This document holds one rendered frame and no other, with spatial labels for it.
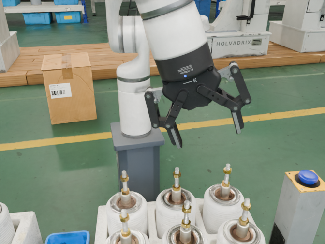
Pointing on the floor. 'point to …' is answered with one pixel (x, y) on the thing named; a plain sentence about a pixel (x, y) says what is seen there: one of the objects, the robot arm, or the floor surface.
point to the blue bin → (69, 237)
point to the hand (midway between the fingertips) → (207, 135)
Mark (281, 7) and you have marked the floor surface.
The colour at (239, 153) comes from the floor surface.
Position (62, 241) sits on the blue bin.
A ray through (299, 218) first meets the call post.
